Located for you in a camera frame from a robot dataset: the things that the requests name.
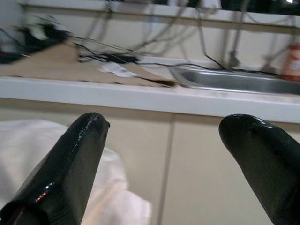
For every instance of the stainless steel sink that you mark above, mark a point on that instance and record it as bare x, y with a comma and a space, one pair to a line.
236, 80

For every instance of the white cloth garment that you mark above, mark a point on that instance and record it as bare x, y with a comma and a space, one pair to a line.
117, 187

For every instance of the red and white bottle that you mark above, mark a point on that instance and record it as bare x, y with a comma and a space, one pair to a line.
291, 62

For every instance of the brown cardboard sheet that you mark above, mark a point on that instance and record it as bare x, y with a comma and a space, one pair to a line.
70, 63

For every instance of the crumpled white paper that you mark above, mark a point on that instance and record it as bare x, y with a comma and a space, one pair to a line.
116, 69

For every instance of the white countertop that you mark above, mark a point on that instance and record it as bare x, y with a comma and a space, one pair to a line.
150, 98

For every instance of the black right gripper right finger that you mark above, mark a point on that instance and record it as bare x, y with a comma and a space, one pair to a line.
264, 164

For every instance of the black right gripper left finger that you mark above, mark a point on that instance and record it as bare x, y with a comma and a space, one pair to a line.
68, 168

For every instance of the white window sill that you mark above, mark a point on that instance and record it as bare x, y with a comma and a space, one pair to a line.
154, 12

